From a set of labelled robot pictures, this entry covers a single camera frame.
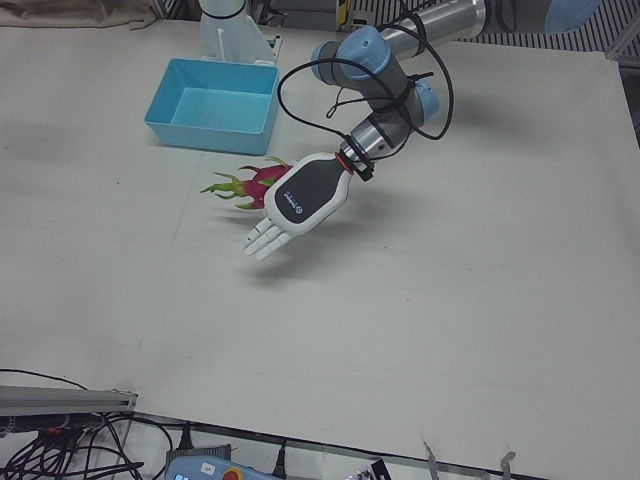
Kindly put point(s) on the white stand base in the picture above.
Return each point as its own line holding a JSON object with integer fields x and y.
{"x": 225, "y": 30}

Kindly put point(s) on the pink dragon fruit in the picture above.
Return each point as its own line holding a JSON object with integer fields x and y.
{"x": 262, "y": 182}

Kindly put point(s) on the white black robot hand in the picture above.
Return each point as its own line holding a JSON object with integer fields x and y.
{"x": 305, "y": 192}

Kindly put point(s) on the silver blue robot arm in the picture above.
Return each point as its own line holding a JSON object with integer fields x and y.
{"x": 390, "y": 65}

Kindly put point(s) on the teach pendant with red button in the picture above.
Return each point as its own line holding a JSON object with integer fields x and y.
{"x": 205, "y": 467}

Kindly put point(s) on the blue round cover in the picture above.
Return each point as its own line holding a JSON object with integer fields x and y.
{"x": 570, "y": 15}

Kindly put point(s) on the light blue plastic tray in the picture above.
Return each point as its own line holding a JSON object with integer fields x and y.
{"x": 220, "y": 107}

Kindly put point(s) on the brown paper sheet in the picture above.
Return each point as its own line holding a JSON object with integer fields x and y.
{"x": 75, "y": 12}

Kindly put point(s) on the grey metal table hook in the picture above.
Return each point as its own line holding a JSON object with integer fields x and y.
{"x": 507, "y": 461}
{"x": 431, "y": 460}

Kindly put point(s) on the clear plastic bag with parts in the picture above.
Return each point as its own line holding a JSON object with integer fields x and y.
{"x": 370, "y": 470}

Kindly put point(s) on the horizontal aluminium rail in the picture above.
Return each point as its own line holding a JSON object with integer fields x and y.
{"x": 65, "y": 400}

